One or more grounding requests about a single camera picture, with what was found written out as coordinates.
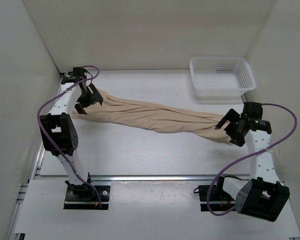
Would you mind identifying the beige trousers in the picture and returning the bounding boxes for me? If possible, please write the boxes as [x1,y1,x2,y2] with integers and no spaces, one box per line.
[72,89,231,143]

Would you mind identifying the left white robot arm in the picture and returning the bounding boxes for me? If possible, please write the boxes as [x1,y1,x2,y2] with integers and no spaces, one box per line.
[37,65,104,200]

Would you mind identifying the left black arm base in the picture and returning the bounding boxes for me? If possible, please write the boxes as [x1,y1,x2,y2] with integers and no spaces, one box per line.
[63,180,111,210]

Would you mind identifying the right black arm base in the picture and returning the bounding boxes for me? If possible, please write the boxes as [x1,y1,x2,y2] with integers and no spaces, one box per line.
[193,174,241,212]

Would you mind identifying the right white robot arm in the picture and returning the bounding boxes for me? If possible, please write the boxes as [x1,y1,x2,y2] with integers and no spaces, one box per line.
[206,101,290,222]

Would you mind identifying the white plastic mesh basket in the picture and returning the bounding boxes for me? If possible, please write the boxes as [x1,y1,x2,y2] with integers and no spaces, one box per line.
[189,56,256,100]

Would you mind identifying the aluminium front rail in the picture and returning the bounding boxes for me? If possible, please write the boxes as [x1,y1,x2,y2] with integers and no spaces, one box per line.
[33,174,250,182]

